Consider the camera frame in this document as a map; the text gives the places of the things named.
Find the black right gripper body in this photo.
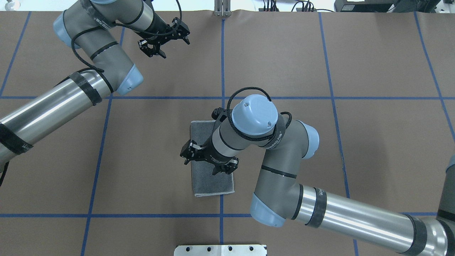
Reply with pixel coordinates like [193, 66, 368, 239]
[200, 139, 237, 168]

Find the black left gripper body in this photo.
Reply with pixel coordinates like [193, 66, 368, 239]
[138, 15, 173, 45]

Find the pink grey microfibre towel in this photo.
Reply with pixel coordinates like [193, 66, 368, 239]
[190, 120, 235, 197]

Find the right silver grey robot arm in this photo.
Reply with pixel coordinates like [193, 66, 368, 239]
[169, 98, 454, 256]

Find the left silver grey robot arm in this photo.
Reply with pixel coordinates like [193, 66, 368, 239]
[1, 0, 190, 174]

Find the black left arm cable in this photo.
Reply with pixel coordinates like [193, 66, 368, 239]
[0, 0, 182, 187]

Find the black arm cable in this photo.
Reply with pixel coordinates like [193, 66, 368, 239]
[0, 0, 182, 187]
[226, 87, 293, 142]

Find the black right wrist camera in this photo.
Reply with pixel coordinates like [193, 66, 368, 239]
[211, 107, 228, 123]

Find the aluminium frame post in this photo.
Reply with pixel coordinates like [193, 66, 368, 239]
[213, 0, 232, 17]

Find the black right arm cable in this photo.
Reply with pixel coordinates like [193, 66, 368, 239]
[226, 87, 293, 142]

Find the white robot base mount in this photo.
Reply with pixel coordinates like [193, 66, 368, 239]
[173, 244, 268, 256]

